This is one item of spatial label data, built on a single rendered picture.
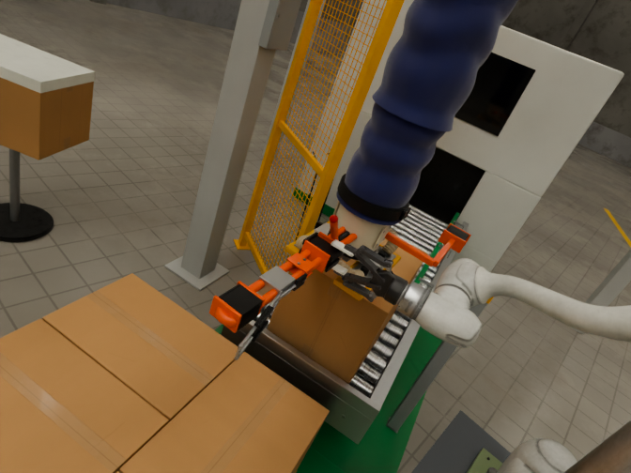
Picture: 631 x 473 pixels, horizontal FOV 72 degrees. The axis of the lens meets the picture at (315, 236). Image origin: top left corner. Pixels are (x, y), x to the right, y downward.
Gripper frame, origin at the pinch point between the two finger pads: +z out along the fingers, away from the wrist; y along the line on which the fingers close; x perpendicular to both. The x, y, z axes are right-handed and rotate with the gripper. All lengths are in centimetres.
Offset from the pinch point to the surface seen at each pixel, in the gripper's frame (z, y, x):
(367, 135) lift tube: 9.6, -30.1, 14.9
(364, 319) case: -12.5, 33.1, 26.5
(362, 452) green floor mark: -40, 120, 51
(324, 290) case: 5.5, 31.6, 26.7
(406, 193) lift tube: -7.0, -19.4, 17.2
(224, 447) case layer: 3, 66, -24
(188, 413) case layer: 19, 66, -22
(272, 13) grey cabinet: 92, -42, 86
